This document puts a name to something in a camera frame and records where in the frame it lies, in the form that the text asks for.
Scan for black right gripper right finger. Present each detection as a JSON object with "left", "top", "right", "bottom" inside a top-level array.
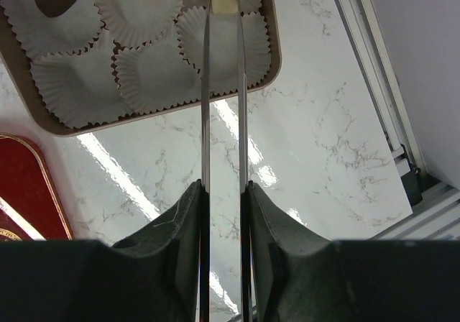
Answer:
[{"left": 247, "top": 183, "right": 459, "bottom": 321}]

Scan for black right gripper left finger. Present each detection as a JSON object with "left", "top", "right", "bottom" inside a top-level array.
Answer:
[{"left": 1, "top": 181, "right": 202, "bottom": 321}]

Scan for steel kitchen tongs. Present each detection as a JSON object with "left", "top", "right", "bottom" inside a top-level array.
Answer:
[{"left": 199, "top": 0, "right": 253, "bottom": 321}]

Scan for gold chocolate box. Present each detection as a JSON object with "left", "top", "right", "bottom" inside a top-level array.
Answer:
[{"left": 1, "top": 0, "right": 282, "bottom": 137}]

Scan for red lacquer tray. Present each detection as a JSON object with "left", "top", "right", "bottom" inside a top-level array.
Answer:
[{"left": 1, "top": 133, "right": 73, "bottom": 242}]

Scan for aluminium profile rail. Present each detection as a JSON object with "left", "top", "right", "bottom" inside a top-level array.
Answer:
[{"left": 334, "top": 0, "right": 459, "bottom": 241}]

